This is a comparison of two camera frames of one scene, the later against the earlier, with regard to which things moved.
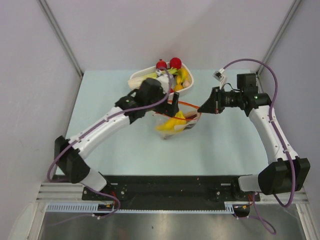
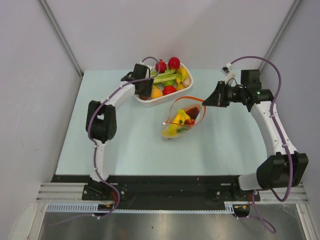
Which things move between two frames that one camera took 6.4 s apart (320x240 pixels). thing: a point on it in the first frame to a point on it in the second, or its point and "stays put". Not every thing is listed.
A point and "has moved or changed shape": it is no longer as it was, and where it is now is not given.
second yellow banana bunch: (183, 76) stays put
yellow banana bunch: (169, 125) has moved or changed shape
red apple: (175, 63) stays put
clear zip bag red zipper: (185, 119) has moved or changed shape
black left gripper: (168, 109) to (147, 91)
